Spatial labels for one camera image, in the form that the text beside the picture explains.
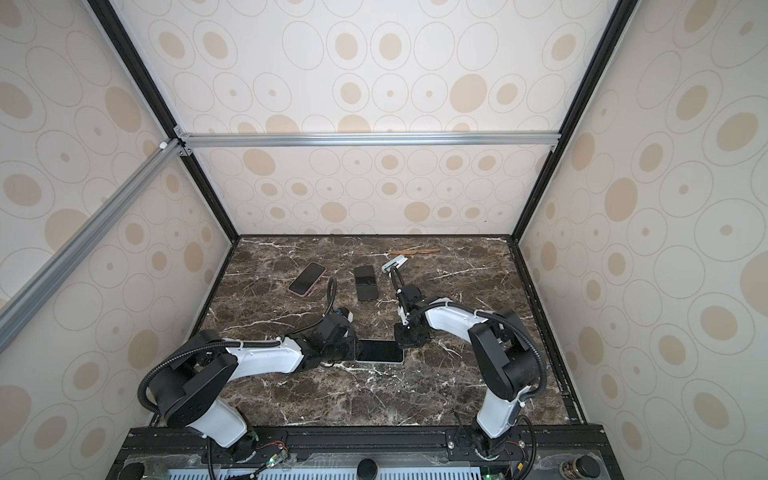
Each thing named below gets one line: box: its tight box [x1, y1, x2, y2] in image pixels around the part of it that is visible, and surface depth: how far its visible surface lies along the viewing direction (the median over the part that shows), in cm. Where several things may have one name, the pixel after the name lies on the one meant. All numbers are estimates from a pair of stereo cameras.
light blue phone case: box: [355, 339, 405, 365], surface depth 91 cm
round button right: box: [559, 455, 601, 480], surface depth 66 cm
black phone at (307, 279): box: [289, 262, 326, 295], surface depth 108 cm
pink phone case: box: [288, 261, 327, 297], surface depth 108 cm
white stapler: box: [381, 254, 409, 273], surface depth 111 cm
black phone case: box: [354, 265, 378, 301], surface depth 108 cm
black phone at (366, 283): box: [354, 265, 379, 301], surface depth 108 cm
